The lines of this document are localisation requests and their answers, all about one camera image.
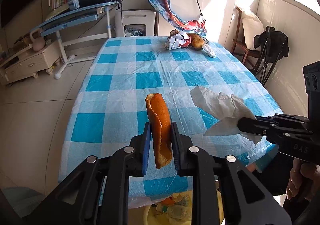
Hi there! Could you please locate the orange peel piece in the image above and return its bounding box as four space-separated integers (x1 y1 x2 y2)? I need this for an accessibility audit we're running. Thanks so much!
161 196 175 206
145 93 172 169

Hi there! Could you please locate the white tissue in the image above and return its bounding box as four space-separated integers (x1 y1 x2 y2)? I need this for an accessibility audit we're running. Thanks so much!
190 86 263 144

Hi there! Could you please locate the red white snack bag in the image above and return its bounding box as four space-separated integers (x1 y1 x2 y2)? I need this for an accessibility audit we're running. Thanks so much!
165 29 191 50

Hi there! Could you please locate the clear plastic water bottle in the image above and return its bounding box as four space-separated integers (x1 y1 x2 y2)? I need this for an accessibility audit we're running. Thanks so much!
156 203 192 221

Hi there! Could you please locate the yellow plastic trash basin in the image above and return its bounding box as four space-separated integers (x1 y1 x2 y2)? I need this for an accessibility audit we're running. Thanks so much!
143 189 225 225

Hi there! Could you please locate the person's right hand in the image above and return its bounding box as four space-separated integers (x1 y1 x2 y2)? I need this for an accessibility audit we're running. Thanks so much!
286 158 319 202

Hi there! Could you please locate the blue checkered tablecloth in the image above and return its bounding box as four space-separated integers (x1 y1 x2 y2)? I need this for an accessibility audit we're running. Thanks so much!
57 36 284 209

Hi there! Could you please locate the black folding chair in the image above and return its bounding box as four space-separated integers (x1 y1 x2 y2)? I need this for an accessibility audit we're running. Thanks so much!
252 26 290 86

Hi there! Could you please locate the wooden chair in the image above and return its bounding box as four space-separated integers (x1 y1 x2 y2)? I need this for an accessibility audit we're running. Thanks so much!
231 7 261 73

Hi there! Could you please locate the white cushion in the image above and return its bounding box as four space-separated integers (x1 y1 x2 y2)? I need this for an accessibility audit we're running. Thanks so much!
241 9 264 51

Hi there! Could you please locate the white air purifier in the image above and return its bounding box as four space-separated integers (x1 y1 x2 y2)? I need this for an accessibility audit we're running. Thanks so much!
114 9 156 37

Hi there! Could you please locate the blue study desk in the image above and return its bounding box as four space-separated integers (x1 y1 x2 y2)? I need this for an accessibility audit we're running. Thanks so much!
30 1 121 79

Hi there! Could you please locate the colourful hanging kite bag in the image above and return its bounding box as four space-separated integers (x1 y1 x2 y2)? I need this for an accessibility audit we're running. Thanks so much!
148 0 207 37

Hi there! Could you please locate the white tv cabinet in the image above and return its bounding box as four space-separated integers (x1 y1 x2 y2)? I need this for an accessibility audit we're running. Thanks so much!
1 41 61 85

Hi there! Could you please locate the pink kettlebell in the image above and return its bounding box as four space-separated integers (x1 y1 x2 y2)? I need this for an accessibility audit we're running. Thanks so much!
29 28 46 52

